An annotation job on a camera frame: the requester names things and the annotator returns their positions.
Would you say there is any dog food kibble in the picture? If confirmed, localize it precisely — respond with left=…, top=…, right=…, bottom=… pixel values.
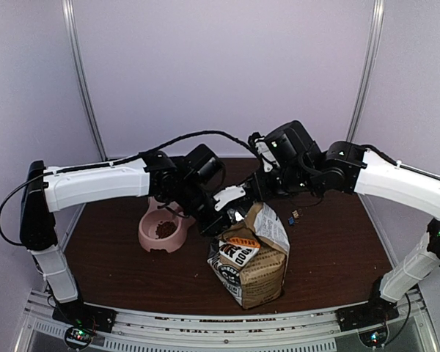
left=155, top=221, right=177, bottom=240

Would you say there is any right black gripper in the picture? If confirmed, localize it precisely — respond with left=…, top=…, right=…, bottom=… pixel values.
left=252, top=164, right=318, bottom=202

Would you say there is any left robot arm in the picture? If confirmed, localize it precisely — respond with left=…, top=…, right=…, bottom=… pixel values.
left=20, top=144, right=224, bottom=326

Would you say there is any left aluminium frame post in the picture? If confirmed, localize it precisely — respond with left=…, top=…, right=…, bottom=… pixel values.
left=62, top=0, right=107, bottom=161

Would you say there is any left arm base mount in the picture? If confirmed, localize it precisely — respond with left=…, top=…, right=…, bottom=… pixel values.
left=52, top=298, right=117, bottom=351

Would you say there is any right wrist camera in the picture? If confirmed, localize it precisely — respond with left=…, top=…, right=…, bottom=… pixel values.
left=248, top=132, right=279, bottom=172

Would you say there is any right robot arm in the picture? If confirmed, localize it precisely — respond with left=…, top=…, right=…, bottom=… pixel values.
left=248, top=120, right=440, bottom=324

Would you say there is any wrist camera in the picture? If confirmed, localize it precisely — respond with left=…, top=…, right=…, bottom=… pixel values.
left=248, top=132, right=279, bottom=172
left=213, top=186, right=246, bottom=211

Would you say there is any right aluminium frame post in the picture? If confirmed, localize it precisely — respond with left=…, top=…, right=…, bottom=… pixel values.
left=346, top=0, right=385, bottom=142

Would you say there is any dog food bag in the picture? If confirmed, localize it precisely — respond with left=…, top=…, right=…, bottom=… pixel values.
left=207, top=202, right=290, bottom=309

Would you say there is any pink double pet bowl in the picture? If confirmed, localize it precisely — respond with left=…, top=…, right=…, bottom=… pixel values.
left=138, top=197, right=195, bottom=253

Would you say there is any front aluminium rail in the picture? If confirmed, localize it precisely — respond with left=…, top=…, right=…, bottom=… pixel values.
left=21, top=289, right=432, bottom=352

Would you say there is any aluminium frame post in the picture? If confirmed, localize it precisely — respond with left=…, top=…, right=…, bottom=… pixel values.
left=62, top=0, right=107, bottom=161
left=346, top=0, right=385, bottom=142

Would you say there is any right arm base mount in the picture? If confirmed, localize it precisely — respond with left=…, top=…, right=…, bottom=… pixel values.
left=336, top=276, right=400, bottom=348

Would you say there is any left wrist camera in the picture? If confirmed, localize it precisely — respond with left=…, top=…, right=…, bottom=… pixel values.
left=213, top=186, right=246, bottom=211

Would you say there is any left black braided cable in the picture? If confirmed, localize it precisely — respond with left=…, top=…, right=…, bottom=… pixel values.
left=0, top=129, right=265, bottom=247

